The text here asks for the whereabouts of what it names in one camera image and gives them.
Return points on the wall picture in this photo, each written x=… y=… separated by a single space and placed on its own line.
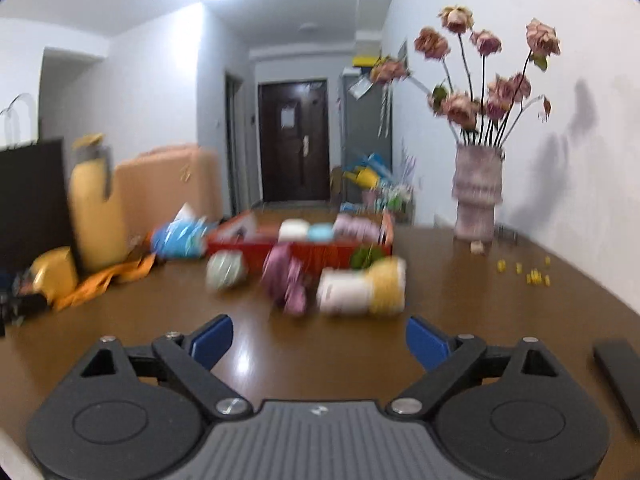
x=402 y=52

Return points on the yellow thermos jug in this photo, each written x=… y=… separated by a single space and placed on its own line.
x=97 y=220

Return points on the pink ribbed vase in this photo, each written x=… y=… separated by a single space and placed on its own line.
x=475 y=195

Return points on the grey metal cabinet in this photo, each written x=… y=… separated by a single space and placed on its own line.
x=362 y=130

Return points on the white folded umbrella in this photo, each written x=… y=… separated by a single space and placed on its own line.
x=385 y=110

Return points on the white door notice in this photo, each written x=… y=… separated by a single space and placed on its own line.
x=288 y=116

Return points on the fallen rose petal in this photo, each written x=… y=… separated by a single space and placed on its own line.
x=477 y=247

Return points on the red cardboard box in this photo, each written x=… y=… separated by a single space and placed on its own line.
x=320 y=255

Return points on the green pumpkin toy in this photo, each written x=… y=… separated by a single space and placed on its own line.
x=367 y=258

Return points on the yellow box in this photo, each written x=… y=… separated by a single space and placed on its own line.
x=366 y=60

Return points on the black paper bag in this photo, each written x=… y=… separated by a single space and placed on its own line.
x=30 y=200

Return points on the pile of blue yellow bags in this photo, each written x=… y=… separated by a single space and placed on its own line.
x=367 y=172

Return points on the grey side door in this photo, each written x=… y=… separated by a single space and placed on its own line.
x=236 y=150

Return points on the white and yellow plush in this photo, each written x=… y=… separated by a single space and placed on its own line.
x=360 y=287

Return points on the yellow mug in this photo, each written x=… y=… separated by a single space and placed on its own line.
x=55 y=272

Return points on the dried pink rose bouquet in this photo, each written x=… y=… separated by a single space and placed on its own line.
x=460 y=105

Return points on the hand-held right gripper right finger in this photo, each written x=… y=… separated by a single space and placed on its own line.
x=425 y=342

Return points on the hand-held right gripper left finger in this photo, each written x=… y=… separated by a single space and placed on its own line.
x=215 y=340

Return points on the light blue plush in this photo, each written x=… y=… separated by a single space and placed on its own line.
x=320 y=232

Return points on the lavender wall decal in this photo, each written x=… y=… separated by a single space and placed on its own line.
x=409 y=165

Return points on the white round plush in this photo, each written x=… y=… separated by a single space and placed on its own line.
x=292 y=230

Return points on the blue tissue pack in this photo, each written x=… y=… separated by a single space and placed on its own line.
x=180 y=240

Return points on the orange cloth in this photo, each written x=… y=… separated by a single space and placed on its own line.
x=100 y=280

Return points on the black smartphone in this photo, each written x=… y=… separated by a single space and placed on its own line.
x=620 y=375

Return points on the white paper tag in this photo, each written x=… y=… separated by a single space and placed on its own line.
x=360 y=88

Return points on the pink scrunchie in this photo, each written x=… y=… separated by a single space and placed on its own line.
x=285 y=275

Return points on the purple knotted plush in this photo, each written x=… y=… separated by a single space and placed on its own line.
x=355 y=227

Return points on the pink suitcase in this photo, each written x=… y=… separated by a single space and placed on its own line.
x=160 y=185

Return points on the rack of packaged goods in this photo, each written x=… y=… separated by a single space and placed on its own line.
x=395 y=200

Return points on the thin black eyeglasses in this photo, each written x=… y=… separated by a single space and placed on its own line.
x=506 y=235

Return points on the dark brown entrance door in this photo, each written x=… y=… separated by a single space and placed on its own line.
x=292 y=160

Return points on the scattered yellow crumbs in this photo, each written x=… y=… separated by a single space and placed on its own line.
x=535 y=276

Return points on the grey green plush ball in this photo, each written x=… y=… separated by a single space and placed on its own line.
x=226 y=270

